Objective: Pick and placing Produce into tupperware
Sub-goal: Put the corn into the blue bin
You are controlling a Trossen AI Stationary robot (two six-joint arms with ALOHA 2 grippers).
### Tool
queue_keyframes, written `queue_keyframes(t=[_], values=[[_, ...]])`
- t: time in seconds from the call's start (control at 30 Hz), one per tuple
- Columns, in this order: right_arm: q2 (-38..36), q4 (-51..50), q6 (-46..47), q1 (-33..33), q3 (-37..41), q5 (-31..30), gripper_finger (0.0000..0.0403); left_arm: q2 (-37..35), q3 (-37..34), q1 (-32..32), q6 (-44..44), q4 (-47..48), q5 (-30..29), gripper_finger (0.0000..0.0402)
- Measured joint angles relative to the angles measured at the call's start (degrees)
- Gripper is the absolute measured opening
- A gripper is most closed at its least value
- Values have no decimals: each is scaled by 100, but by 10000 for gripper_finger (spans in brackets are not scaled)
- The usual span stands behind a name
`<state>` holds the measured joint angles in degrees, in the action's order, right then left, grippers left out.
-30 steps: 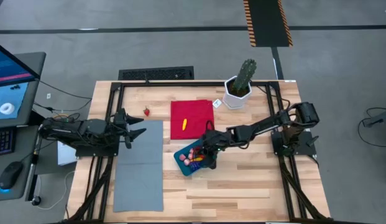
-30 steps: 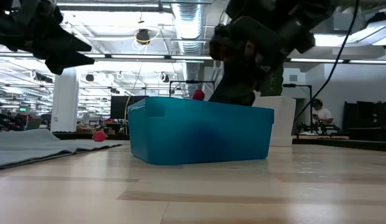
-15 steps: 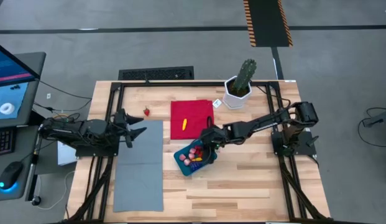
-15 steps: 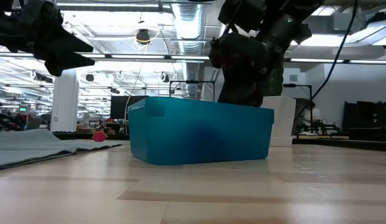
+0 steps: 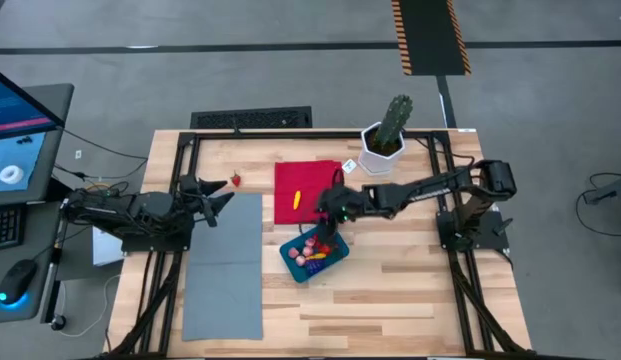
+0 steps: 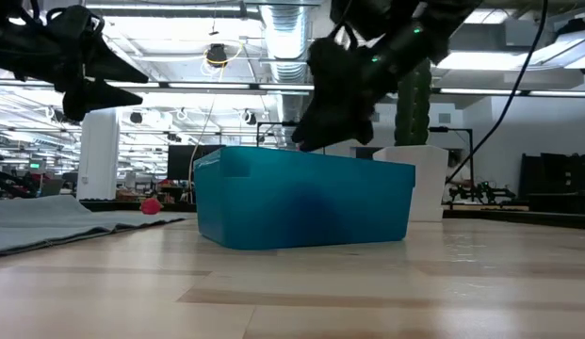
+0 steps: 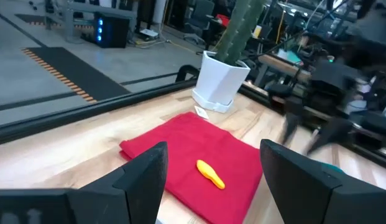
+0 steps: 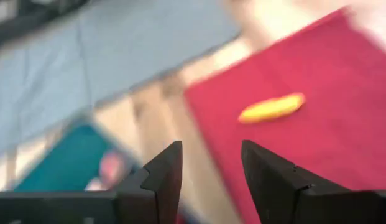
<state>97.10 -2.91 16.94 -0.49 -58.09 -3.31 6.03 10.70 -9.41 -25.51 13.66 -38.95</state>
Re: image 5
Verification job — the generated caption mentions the computer monitor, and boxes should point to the computer monitor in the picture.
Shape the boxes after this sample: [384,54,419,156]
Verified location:
[0,64,67,207]

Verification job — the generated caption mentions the green cactus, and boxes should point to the green cactus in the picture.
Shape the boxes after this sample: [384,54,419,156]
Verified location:
[372,93,414,149]

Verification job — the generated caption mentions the black mat orange striped edges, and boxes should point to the black mat orange striped edges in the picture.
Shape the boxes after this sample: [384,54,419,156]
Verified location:
[390,0,473,77]

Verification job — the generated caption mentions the white cable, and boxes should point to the white cable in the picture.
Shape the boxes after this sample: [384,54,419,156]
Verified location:
[59,272,122,339]

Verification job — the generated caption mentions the black floor grate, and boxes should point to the black floor grate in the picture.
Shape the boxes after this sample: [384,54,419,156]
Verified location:
[189,105,314,130]

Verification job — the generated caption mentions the black monitor cable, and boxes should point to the black monitor cable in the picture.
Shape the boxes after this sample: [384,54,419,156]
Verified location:
[59,127,150,181]

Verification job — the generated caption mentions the grey metal stand base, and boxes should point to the grey metal stand base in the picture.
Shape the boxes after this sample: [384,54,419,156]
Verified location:
[583,174,621,206]

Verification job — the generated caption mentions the black floor cable cover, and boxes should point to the black floor cable cover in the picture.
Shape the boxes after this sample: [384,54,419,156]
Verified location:
[436,74,458,129]

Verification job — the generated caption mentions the black computer mouse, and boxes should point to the black computer mouse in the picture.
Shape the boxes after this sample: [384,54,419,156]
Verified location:
[0,258,37,307]

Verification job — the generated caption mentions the black floor cable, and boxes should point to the black floor cable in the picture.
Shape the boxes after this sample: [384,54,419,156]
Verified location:
[574,172,621,237]

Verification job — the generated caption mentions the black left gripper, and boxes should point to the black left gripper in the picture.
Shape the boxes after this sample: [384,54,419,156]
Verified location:
[178,174,236,229]

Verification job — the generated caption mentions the grey computer desk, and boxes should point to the grey computer desk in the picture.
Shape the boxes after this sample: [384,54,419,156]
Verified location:
[0,82,76,325]

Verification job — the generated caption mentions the red cloth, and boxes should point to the red cloth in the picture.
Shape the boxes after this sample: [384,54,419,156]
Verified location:
[273,159,344,226]

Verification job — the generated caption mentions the white box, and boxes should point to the white box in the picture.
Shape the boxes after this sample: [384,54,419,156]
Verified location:
[92,229,127,267]

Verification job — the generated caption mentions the black keyboard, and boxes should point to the black keyboard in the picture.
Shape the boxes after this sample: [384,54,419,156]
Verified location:
[0,204,25,252]

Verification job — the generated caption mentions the black aluminium table frame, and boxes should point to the black aluminium table frame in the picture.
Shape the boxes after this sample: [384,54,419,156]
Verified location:
[105,129,539,360]

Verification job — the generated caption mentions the white hexagonal plant pot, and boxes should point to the white hexagonal plant pot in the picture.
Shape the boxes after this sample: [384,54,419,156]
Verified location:
[357,121,407,177]

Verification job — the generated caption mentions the grey cloth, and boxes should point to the grey cloth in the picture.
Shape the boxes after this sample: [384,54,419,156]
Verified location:
[182,193,265,342]

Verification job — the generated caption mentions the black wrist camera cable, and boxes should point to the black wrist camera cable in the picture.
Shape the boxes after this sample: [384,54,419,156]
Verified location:
[298,167,342,237]

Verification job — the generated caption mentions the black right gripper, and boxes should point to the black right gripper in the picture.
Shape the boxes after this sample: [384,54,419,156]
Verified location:
[315,184,366,245]

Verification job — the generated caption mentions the black stand pole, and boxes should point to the black stand pole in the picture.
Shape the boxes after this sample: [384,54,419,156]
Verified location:
[39,209,74,332]

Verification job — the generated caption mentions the teal plastic tupperware container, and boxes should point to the teal plastic tupperware container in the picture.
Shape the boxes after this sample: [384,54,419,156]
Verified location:
[278,227,351,285]

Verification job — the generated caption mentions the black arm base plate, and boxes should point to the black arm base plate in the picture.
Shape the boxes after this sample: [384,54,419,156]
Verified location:
[120,219,192,253]
[436,209,511,251]

